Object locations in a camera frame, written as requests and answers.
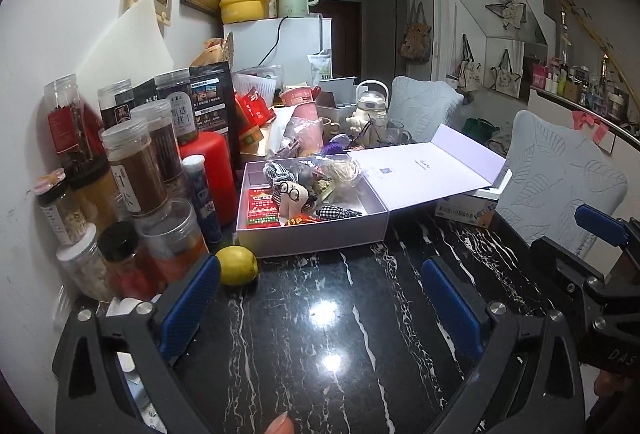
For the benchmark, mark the orange white cardboard box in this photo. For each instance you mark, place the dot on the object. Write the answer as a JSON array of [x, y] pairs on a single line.
[[466, 209]]

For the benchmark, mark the red white snack packet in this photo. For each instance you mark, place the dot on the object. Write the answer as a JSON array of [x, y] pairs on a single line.
[[262, 211]]

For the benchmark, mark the open lavender gift box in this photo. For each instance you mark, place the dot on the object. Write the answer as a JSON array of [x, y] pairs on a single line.
[[390, 178]]

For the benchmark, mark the red snack bag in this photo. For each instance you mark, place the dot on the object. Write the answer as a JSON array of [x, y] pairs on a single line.
[[255, 108]]

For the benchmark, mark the white plush toy with glasses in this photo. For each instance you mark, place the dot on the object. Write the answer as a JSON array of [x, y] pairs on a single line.
[[290, 198]]

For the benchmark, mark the black white gingham cloth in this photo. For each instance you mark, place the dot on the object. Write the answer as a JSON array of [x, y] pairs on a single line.
[[326, 201]]

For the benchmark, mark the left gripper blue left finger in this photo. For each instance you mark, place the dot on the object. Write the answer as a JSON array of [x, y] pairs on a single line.
[[182, 306]]

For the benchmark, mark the dark label jar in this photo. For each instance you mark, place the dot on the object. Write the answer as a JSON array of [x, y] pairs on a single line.
[[175, 87]]

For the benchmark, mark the glass pitcher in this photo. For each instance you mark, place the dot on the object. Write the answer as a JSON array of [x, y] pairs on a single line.
[[396, 134]]

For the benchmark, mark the brown ceramic mug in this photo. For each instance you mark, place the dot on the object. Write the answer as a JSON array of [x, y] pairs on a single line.
[[330, 128]]

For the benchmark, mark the clear bag round cake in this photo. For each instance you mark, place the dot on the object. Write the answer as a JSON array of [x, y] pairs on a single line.
[[344, 171]]

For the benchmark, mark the brown powder jar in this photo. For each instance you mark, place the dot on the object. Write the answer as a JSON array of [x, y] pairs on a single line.
[[131, 155]]

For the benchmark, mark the blue white tube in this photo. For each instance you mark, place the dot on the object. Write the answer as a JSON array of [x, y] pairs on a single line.
[[202, 199]]

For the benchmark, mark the white box of bottles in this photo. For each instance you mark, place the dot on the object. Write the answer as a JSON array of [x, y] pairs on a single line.
[[336, 98]]

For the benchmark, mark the black printed package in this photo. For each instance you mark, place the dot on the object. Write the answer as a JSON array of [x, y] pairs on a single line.
[[214, 105]]

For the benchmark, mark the amber liquid plastic jar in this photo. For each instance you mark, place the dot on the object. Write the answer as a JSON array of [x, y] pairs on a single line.
[[173, 237]]

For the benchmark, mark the yellow lemon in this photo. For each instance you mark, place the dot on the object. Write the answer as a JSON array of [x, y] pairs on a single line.
[[238, 266]]

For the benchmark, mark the grey leaf pattern cushion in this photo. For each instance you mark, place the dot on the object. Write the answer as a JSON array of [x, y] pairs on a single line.
[[422, 106]]

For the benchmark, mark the white foam board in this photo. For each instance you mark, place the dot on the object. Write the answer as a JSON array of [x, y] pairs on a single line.
[[132, 49]]

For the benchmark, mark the red cylindrical canister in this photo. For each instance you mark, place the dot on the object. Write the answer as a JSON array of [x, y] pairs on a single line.
[[220, 177]]

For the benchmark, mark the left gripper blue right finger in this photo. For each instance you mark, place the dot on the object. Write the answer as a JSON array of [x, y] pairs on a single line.
[[459, 307]]

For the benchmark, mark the white mini fridge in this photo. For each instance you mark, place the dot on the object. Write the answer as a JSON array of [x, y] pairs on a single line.
[[281, 41]]

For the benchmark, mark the pink tumbler cup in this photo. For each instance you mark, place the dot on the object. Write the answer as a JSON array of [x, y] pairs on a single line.
[[305, 124]]

